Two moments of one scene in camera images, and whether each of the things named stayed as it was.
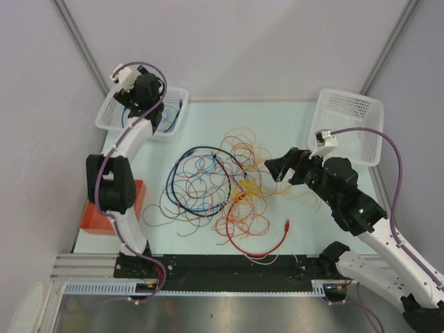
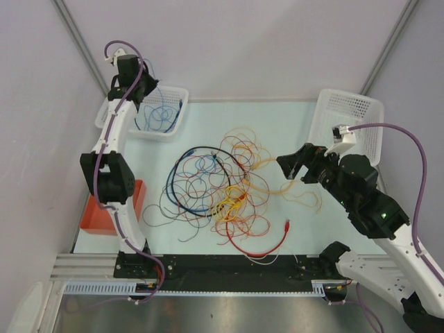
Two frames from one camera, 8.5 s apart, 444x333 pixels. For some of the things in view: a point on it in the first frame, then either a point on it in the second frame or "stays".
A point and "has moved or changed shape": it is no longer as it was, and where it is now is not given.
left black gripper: x=127 y=98 → x=151 y=83
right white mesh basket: x=336 y=110 stays
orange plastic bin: x=94 y=221 stays
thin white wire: x=251 y=259 stays
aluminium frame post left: x=63 y=9 stays
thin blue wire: x=180 y=104 has moved or changed shape
